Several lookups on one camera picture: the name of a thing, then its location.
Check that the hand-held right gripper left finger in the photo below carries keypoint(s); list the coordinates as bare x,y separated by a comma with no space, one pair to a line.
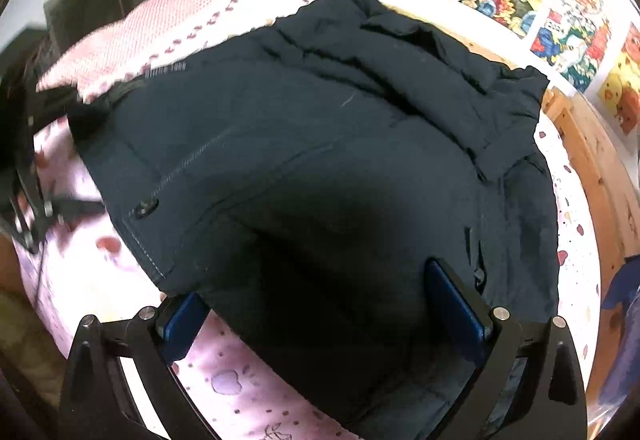
182,327

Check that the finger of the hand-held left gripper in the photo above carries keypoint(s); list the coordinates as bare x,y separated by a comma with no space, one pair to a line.
75,209

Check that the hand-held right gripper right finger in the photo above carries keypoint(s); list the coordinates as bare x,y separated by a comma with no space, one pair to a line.
457,315

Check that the black jacket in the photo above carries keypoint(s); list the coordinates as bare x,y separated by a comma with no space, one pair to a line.
300,145

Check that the pink apple print quilt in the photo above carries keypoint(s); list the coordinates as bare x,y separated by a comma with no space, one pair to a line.
240,370

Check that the plastic-wrapped blue bedding bundle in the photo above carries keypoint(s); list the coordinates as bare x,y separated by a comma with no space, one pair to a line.
625,300

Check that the red checked pillow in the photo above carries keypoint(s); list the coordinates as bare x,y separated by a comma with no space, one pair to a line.
150,20

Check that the wooden bed frame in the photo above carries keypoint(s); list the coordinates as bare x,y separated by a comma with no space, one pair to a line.
590,160

